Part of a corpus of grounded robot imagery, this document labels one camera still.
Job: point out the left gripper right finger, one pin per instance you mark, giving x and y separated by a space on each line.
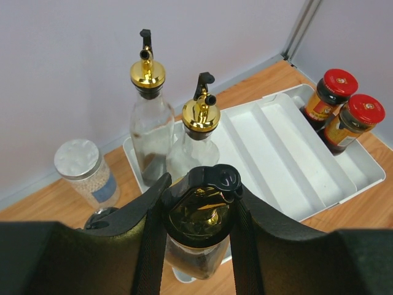
274 254

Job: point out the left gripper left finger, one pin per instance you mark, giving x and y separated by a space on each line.
121 253

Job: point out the oil bottle dark sauce back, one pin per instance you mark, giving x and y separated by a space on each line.
198 214

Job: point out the oil bottle dark sauce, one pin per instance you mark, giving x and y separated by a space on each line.
198 214
152 117

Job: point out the clear oil bottle gold spout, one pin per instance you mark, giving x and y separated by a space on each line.
194 147

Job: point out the oil bottle dark sauce front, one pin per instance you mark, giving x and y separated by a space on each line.
152 117

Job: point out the red lid sauce jar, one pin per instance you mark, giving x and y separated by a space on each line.
359 115
332 91

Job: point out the black lid jar behind bottle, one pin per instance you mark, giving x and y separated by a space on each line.
95 220

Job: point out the silver lid jar blue label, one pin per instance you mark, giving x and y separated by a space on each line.
83 166

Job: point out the right aluminium corner post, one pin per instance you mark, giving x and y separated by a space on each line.
304 20

